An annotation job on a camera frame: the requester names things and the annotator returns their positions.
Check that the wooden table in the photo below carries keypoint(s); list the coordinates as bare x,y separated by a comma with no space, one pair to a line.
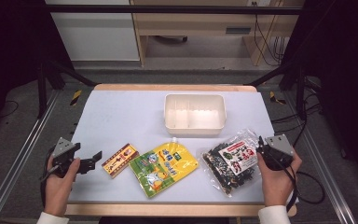
174,87

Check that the black metal stand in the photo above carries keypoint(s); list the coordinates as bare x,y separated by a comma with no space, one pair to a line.
300,90
42,90

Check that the light wooden desk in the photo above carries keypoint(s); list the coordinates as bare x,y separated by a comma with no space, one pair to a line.
195,23

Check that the person's right hand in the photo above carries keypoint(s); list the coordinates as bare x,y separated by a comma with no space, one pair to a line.
276,186

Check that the person's left hand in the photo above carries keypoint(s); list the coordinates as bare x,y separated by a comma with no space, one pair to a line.
57,189

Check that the aluminium floor rail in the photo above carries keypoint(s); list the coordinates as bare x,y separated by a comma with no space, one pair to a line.
18,155
323,168

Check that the black horizontal frame bar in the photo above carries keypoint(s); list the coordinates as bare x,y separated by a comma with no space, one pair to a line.
167,9

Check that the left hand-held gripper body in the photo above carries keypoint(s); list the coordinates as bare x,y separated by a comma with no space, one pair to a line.
62,148

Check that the black curtain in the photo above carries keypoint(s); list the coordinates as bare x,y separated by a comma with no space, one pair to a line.
12,46
345,77

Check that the yellow black floor tape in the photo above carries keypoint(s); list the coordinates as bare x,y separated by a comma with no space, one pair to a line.
275,98
76,97

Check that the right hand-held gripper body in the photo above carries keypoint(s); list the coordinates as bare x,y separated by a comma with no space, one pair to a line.
279,149

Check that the cream plastic divided bin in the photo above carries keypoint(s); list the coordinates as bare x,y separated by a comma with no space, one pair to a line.
195,118

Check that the white table mat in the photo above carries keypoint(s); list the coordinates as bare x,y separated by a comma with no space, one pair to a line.
121,121

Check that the clear bag of dried seaweed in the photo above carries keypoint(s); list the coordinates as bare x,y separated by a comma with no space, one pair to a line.
231,161

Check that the yellow spouted drink pouch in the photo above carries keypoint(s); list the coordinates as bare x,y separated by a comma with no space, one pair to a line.
163,168

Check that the white cabinet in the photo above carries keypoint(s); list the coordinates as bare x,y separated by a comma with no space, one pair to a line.
96,34

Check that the red and yellow small box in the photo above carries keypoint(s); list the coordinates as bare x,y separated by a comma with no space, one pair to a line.
120,160

